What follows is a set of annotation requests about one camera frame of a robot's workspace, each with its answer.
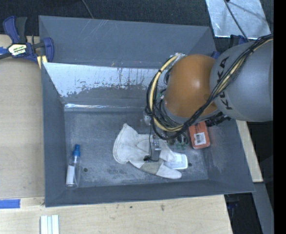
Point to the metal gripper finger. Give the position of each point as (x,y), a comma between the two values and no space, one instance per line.
(156,145)

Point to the small white plastic box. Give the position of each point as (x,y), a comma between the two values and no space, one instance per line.
(180,163)

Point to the orange packet with barcode label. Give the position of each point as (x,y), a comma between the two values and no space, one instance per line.
(199,136)

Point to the white work glove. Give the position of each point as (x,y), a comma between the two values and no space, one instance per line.
(128,145)

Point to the clear blue-capped spray bottle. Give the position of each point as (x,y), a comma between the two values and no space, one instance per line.
(72,166)

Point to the grey metal bin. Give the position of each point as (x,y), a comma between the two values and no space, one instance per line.
(96,45)

